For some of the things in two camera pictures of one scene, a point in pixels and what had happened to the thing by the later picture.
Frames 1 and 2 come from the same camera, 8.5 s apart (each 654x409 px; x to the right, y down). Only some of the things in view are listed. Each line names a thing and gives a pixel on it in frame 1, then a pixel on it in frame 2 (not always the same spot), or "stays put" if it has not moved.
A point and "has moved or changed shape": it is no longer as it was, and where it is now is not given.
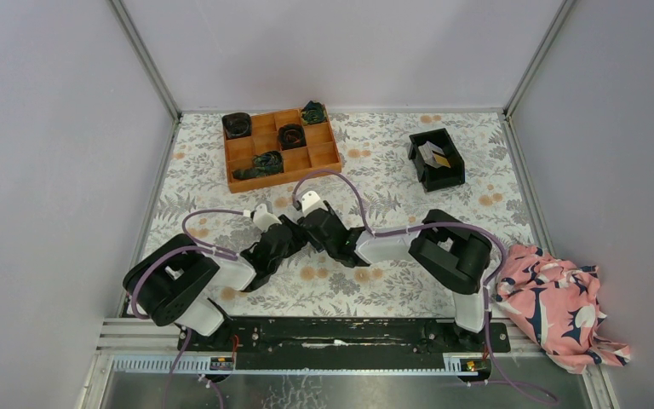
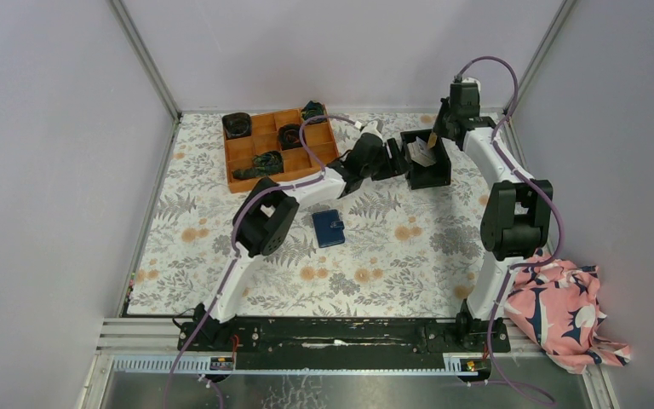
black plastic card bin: [431, 177] has moved or changed shape
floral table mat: [396, 167] stays put
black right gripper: [332, 213] -> [438, 129]
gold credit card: [441, 161] -> [432, 140]
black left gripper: [298, 238] -> [391, 166]
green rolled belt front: [266, 163] stays put
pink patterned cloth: [555, 302] stays put
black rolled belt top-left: [237, 125] stays put
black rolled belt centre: [291, 135] stays put
